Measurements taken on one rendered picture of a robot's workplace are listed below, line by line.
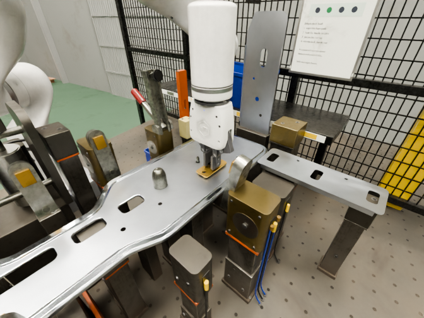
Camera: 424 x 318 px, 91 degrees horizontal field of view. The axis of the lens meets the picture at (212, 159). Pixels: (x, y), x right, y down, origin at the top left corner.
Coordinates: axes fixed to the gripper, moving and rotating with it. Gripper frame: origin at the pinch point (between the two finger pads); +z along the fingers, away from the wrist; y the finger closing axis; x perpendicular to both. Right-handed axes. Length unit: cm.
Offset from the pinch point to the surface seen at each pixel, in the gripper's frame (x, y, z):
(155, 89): 0.4, -20.5, -13.4
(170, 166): -6.5, -9.0, 3.2
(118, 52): 170, -363, 19
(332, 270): 13.4, 34.0, 30.1
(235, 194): -7.8, 12.7, -1.3
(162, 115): 0.7, -19.4, -6.1
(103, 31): 165, -392, -11
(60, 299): -36.8, 3.4, 3.6
